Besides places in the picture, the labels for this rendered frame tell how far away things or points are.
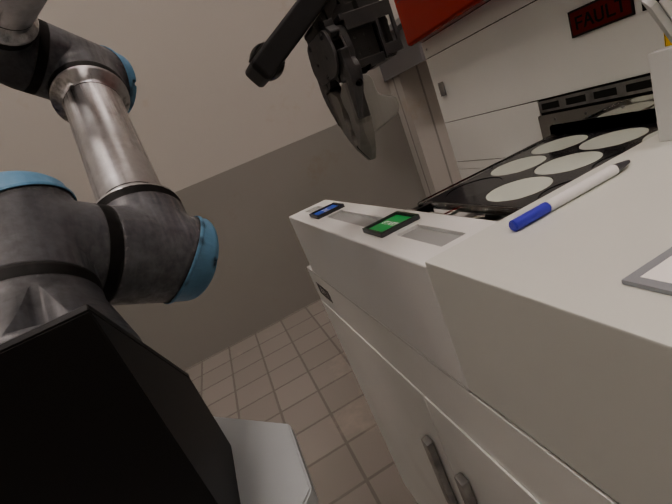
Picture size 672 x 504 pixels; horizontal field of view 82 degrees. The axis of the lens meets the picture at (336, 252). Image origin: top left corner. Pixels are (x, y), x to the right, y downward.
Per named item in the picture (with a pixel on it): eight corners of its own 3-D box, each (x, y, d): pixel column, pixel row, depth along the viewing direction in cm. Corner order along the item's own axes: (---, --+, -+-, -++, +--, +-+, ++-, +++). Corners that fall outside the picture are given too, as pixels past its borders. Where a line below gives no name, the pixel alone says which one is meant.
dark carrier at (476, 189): (555, 138, 85) (554, 135, 85) (770, 111, 53) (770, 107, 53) (427, 203, 77) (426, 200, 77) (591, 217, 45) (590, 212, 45)
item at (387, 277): (347, 253, 92) (325, 199, 88) (539, 343, 41) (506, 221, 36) (312, 271, 90) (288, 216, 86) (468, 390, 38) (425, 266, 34)
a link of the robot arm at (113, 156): (81, 330, 43) (12, 66, 67) (200, 319, 55) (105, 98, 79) (122, 260, 38) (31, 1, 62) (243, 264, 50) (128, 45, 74)
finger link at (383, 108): (417, 141, 45) (391, 60, 43) (374, 161, 44) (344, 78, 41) (403, 144, 48) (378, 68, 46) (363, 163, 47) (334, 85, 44)
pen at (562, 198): (622, 156, 36) (506, 220, 33) (633, 155, 35) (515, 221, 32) (623, 166, 36) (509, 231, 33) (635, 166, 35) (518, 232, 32)
